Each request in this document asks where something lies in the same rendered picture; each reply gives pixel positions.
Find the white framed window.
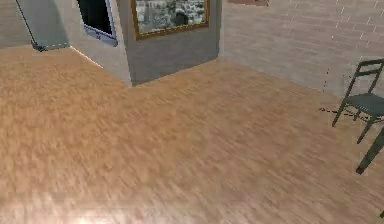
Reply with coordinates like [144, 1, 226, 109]
[76, 0, 119, 48]

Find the dark green chair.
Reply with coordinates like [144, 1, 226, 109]
[331, 58, 384, 145]

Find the reddish brown wall picture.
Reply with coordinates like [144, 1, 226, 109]
[227, 0, 270, 8]

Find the gold framed wall picture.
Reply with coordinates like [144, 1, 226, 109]
[129, 0, 212, 42]

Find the grey room door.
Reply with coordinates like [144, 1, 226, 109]
[15, 0, 71, 53]

